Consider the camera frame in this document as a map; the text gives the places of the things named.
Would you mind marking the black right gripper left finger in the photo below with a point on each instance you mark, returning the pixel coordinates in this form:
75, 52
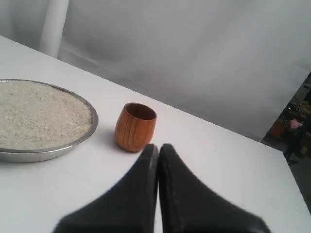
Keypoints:
128, 207

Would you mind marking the round metal rice tray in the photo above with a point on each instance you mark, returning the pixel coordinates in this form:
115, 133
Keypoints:
40, 121

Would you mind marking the white vertical pole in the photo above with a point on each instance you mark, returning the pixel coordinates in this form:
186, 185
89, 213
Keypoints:
53, 27

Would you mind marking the brown wooden cup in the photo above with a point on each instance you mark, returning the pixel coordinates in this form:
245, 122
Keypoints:
135, 127

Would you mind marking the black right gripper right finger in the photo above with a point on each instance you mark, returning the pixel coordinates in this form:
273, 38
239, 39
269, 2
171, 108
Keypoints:
189, 206

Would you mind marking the white backdrop sheet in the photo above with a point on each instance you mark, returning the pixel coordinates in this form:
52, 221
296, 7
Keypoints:
235, 63

